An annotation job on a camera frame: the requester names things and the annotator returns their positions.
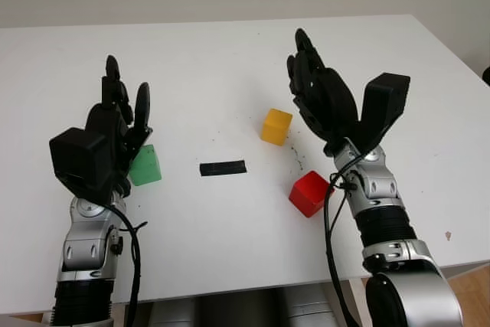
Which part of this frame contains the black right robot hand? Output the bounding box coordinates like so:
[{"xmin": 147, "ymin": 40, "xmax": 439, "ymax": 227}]
[{"xmin": 286, "ymin": 28, "xmax": 363, "ymax": 156}]

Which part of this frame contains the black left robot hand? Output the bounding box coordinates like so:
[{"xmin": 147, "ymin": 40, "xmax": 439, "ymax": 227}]
[{"xmin": 84, "ymin": 54, "xmax": 155, "ymax": 198}]

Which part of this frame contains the yellow wooden block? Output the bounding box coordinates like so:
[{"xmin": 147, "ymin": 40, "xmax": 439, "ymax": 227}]
[{"xmin": 260, "ymin": 108, "xmax": 294, "ymax": 147}]

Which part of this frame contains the green wooden block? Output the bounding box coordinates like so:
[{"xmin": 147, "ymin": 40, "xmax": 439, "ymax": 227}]
[{"xmin": 128, "ymin": 144, "xmax": 162, "ymax": 187}]

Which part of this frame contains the red wooden block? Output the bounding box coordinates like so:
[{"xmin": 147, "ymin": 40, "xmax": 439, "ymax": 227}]
[{"xmin": 288, "ymin": 170, "xmax": 331, "ymax": 219}]

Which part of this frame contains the black tape strip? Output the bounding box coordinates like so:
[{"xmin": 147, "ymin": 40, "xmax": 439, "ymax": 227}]
[{"xmin": 199, "ymin": 159, "xmax": 247, "ymax": 178}]

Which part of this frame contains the white table leg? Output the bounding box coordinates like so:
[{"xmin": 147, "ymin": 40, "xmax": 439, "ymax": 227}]
[{"xmin": 346, "ymin": 279, "xmax": 371, "ymax": 327}]

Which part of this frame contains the silver left robot thigh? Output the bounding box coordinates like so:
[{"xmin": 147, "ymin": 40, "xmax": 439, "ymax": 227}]
[{"xmin": 147, "ymin": 296, "xmax": 202, "ymax": 327}]

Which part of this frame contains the silver robot thigh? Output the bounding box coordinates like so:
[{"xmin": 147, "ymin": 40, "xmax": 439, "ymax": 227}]
[
  {"xmin": 147, "ymin": 296, "xmax": 202, "ymax": 327},
  {"xmin": 285, "ymin": 288, "xmax": 340, "ymax": 327}
]

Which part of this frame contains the silver right robot thigh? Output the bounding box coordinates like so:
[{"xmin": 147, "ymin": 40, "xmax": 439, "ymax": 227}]
[{"xmin": 285, "ymin": 288, "xmax": 340, "ymax": 327}]

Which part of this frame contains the dark grey robot waist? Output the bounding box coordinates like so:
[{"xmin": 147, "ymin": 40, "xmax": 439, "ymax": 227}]
[{"xmin": 198, "ymin": 291, "xmax": 286, "ymax": 327}]

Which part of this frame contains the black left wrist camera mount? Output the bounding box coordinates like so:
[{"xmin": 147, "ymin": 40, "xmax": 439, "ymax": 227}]
[{"xmin": 48, "ymin": 126, "xmax": 116, "ymax": 202}]

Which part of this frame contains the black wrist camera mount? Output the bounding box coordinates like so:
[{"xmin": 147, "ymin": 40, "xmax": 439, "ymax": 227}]
[
  {"xmin": 358, "ymin": 73, "xmax": 411, "ymax": 152},
  {"xmin": 48, "ymin": 126, "xmax": 116, "ymax": 202}
]

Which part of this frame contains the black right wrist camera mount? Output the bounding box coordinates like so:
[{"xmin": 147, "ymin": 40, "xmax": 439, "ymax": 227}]
[{"xmin": 358, "ymin": 73, "xmax": 411, "ymax": 152}]

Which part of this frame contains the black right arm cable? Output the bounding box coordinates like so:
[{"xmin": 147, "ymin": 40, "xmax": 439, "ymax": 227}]
[{"xmin": 323, "ymin": 150, "xmax": 363, "ymax": 327}]

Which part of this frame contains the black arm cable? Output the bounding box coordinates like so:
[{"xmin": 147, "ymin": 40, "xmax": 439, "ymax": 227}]
[
  {"xmin": 103, "ymin": 204, "xmax": 149, "ymax": 327},
  {"xmin": 323, "ymin": 150, "xmax": 363, "ymax": 327}
]

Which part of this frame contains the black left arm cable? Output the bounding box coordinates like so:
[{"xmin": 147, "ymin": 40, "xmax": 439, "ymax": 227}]
[{"xmin": 103, "ymin": 204, "xmax": 149, "ymax": 327}]

